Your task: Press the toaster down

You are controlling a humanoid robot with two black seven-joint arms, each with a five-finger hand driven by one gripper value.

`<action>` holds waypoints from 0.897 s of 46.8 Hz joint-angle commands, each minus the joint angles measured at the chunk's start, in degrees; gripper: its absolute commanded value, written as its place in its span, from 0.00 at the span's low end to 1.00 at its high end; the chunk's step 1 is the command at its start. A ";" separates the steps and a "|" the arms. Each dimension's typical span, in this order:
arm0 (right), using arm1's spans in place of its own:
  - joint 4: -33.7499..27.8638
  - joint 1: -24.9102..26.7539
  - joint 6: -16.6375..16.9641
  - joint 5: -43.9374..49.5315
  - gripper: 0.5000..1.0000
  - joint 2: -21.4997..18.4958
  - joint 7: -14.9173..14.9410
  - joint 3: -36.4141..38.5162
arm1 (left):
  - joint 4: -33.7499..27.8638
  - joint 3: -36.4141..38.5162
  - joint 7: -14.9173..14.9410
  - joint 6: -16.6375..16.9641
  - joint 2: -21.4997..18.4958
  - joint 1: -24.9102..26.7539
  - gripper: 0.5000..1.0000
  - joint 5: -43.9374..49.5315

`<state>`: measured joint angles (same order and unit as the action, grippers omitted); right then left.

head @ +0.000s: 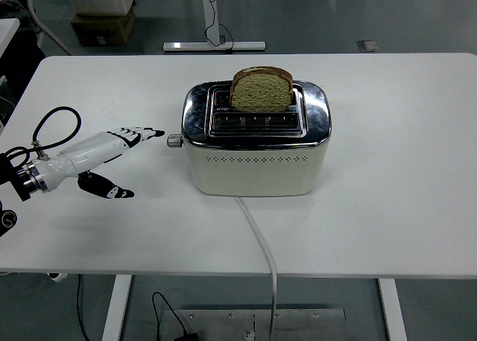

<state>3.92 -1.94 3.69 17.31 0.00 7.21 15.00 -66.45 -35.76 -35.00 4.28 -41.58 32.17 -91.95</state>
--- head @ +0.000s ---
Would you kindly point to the black power adapter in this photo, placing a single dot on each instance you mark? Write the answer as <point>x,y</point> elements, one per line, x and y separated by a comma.
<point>187,337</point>

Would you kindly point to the brown bread slice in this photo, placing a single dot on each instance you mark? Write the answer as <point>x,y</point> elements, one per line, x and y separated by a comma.
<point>261,93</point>

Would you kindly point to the brown cardboard box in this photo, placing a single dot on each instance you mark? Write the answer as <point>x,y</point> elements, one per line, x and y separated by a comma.
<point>100,30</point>

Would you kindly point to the white side desk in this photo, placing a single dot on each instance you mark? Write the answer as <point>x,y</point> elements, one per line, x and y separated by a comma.
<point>7,30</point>

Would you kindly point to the white table leg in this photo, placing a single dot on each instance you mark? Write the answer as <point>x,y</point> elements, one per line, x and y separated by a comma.
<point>391,307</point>
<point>117,307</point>

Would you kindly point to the grey floor socket plate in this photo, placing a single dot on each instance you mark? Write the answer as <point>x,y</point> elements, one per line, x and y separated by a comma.
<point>367,45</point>

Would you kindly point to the grey metal plate with screws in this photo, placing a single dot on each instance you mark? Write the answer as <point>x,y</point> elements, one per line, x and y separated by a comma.
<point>305,324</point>

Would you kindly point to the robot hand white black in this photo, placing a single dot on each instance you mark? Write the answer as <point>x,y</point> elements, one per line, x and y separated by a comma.
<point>85,153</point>

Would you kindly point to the person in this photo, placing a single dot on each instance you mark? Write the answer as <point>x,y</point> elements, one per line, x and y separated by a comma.
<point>15,13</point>

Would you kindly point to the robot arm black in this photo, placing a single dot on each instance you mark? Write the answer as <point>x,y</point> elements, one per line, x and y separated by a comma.
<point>22,188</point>

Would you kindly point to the white chair frame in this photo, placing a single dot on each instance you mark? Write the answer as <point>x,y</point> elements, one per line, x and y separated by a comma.
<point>48,32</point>

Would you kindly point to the white chrome toaster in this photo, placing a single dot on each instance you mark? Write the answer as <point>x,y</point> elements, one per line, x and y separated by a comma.
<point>253,169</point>

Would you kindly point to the white desk leg with foot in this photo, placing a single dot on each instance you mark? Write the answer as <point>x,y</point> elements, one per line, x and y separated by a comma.
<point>208,6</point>

